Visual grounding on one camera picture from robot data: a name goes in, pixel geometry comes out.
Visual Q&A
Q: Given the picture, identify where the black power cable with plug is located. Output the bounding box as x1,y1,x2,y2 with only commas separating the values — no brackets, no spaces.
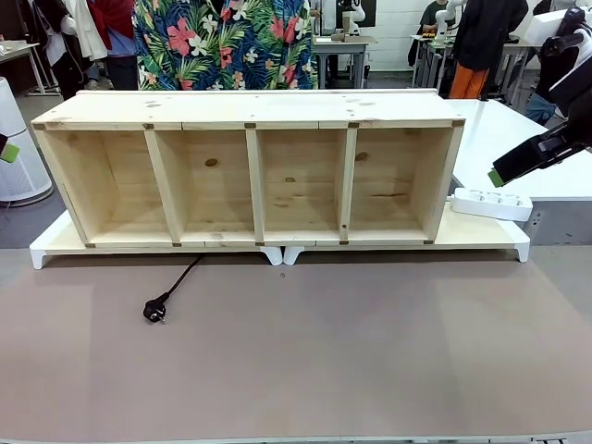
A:
142,255,205,326

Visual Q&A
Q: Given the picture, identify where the white power strip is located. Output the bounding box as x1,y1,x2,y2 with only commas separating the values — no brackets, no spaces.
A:
450,187,534,222

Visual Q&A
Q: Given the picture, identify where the white air purifier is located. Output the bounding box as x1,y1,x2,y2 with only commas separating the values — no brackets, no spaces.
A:
0,77,54,204

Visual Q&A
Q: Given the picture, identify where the grey background table with tubes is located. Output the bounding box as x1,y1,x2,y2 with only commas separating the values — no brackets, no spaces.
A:
311,13,379,90

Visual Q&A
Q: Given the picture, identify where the black arm cable sleeve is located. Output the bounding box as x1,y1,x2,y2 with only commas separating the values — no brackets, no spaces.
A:
540,6,586,71

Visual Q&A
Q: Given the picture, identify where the person in white coat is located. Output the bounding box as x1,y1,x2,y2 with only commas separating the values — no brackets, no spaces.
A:
72,0,109,63

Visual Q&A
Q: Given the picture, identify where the four-compartment pine wood shelf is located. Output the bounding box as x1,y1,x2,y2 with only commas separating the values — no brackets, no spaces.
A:
31,89,466,247

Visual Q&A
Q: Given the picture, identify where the person in dark green top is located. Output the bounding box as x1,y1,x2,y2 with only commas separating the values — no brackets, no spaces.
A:
417,0,459,39

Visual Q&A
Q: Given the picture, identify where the grey background desk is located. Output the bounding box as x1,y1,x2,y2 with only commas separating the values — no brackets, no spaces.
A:
0,39,62,97

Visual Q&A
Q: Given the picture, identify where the person in black jacket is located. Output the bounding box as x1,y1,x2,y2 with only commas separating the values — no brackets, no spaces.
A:
450,0,529,100

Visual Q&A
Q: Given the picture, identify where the person in red top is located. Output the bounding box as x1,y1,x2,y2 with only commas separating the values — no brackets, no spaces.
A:
87,0,141,92

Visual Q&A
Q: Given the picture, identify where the person in floral shirt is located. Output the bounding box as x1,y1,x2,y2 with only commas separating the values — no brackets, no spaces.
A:
132,0,321,92

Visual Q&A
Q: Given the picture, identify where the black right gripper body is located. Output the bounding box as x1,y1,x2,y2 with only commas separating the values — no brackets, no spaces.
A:
560,90,592,154

